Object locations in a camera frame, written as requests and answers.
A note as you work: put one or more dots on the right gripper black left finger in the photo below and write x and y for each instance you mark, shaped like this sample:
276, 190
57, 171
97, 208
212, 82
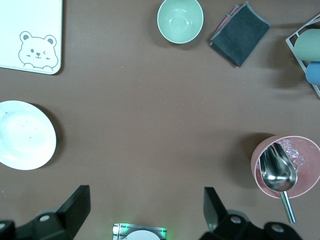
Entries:
72, 207

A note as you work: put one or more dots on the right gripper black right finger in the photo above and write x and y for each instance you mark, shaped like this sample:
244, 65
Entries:
215, 210

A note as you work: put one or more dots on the white round plate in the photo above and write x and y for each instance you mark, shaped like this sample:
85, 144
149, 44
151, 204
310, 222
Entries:
25, 135

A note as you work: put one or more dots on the metal scoop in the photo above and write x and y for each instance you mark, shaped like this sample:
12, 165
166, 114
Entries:
277, 175

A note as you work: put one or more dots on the clear ice cubes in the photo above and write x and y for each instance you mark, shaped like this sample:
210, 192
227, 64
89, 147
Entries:
292, 152

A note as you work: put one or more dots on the pink bowl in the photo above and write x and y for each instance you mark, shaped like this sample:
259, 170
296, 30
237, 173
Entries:
310, 180

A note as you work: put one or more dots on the blue cup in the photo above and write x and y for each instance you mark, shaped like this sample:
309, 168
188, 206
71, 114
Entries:
314, 73

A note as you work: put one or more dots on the dark grey folded cloth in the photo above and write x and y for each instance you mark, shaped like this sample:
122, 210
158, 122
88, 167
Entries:
240, 35

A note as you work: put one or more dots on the sage green cup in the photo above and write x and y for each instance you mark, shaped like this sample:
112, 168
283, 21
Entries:
308, 45

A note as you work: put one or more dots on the light green bowl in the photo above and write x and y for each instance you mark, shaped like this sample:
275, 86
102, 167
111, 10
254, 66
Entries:
180, 22

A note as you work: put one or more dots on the cream bear print tray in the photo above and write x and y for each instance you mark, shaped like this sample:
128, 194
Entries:
30, 15

